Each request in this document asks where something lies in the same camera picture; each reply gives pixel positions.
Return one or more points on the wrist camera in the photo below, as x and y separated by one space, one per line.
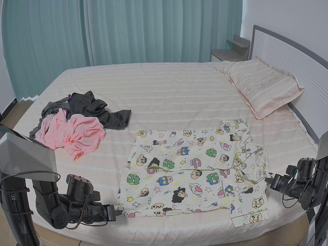
292 170
96 196

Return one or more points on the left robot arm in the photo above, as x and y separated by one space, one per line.
25 152

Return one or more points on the dark grey garment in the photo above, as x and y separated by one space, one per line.
87 106

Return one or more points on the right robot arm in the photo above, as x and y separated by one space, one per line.
307 168

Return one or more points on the blue-green curtain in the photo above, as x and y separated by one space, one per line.
46 34
166 22

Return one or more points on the pale pink striped pillow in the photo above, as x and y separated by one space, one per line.
264 91

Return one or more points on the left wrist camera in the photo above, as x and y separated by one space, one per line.
96 196

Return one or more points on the grey white bedside table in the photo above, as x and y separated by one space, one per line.
225 55

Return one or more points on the purple garment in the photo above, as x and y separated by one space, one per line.
69 97

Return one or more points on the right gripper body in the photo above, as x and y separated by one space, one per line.
279 183

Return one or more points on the bed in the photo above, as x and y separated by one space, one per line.
179 99

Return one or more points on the white printed pyjama top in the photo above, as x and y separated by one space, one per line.
192 163

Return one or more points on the pink garment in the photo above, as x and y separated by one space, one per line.
82 134

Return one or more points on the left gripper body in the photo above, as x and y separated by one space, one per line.
102 213

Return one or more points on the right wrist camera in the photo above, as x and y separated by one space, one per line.
292 170

